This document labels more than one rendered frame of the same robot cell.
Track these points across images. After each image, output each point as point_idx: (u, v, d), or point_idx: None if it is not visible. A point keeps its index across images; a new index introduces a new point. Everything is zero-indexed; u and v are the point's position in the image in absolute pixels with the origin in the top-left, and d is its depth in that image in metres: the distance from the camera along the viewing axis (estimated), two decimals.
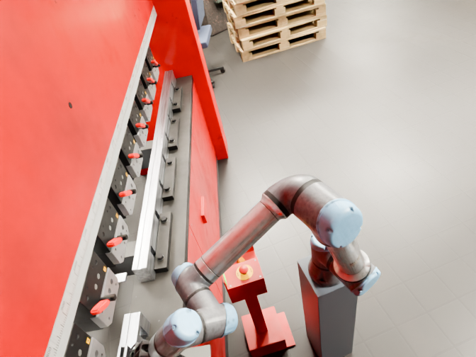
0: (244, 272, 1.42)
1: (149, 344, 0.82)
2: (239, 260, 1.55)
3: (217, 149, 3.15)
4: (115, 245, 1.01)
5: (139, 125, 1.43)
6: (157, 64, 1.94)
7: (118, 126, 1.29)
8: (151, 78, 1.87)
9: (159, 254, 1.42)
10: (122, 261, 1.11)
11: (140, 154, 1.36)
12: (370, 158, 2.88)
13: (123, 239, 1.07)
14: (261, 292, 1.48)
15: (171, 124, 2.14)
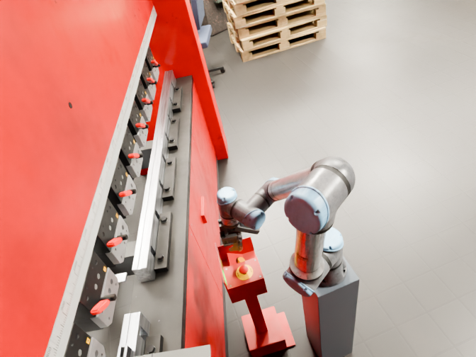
0: (244, 272, 1.42)
1: (221, 219, 1.36)
2: (239, 260, 1.55)
3: (217, 149, 3.15)
4: (115, 245, 1.01)
5: (139, 125, 1.43)
6: (157, 64, 1.94)
7: (118, 126, 1.29)
8: (151, 78, 1.87)
9: (159, 254, 1.42)
10: (122, 261, 1.11)
11: (140, 154, 1.36)
12: (370, 158, 2.88)
13: (123, 239, 1.07)
14: (261, 292, 1.48)
15: (171, 124, 2.14)
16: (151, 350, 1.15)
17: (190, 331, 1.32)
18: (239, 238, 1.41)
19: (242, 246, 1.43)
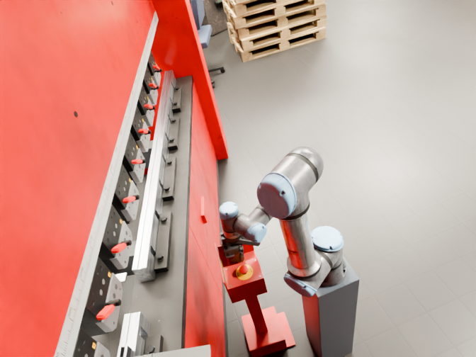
0: (244, 272, 1.42)
1: (223, 231, 1.40)
2: (238, 261, 1.56)
3: (217, 149, 3.15)
4: (120, 251, 1.03)
5: (142, 130, 1.45)
6: (159, 69, 1.96)
7: (122, 133, 1.31)
8: (153, 83, 1.89)
9: (159, 254, 1.42)
10: (126, 266, 1.13)
11: (143, 160, 1.38)
12: (370, 158, 2.88)
13: (127, 244, 1.09)
14: (261, 292, 1.48)
15: (171, 124, 2.14)
16: (151, 350, 1.15)
17: (190, 331, 1.32)
18: (240, 250, 1.46)
19: (244, 258, 1.48)
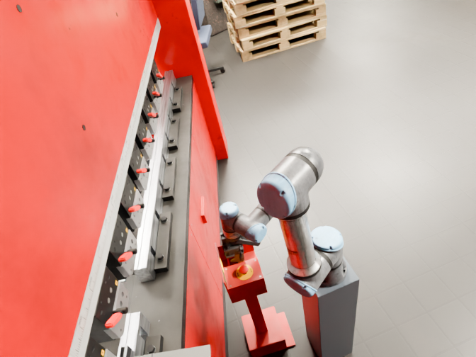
0: (244, 272, 1.42)
1: (223, 231, 1.40)
2: (238, 261, 1.56)
3: (217, 149, 3.15)
4: (126, 260, 1.06)
5: (146, 139, 1.48)
6: (162, 77, 1.99)
7: (127, 142, 1.35)
8: (156, 91, 1.92)
9: (159, 254, 1.42)
10: (132, 274, 1.16)
11: (147, 169, 1.41)
12: (370, 158, 2.88)
13: (133, 253, 1.12)
14: (261, 292, 1.48)
15: (171, 124, 2.14)
16: (151, 350, 1.15)
17: (190, 331, 1.32)
18: (240, 250, 1.46)
19: (244, 258, 1.48)
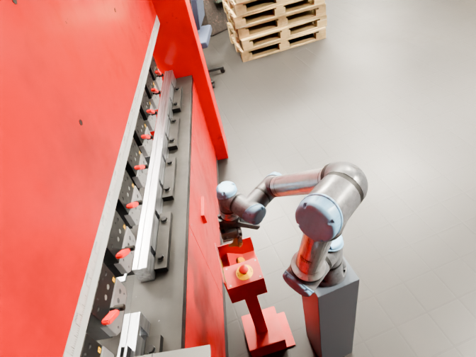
0: (244, 272, 1.42)
1: (220, 214, 1.33)
2: (239, 260, 1.55)
3: (217, 149, 3.15)
4: (124, 256, 1.05)
5: (145, 136, 1.47)
6: (161, 74, 1.98)
7: (125, 139, 1.33)
8: (155, 88, 1.91)
9: (159, 254, 1.42)
10: (129, 271, 1.15)
11: (146, 166, 1.40)
12: (370, 158, 2.88)
13: (131, 249, 1.11)
14: (261, 292, 1.48)
15: (171, 124, 2.14)
16: (151, 350, 1.15)
17: (190, 331, 1.32)
18: (239, 234, 1.39)
19: (242, 242, 1.41)
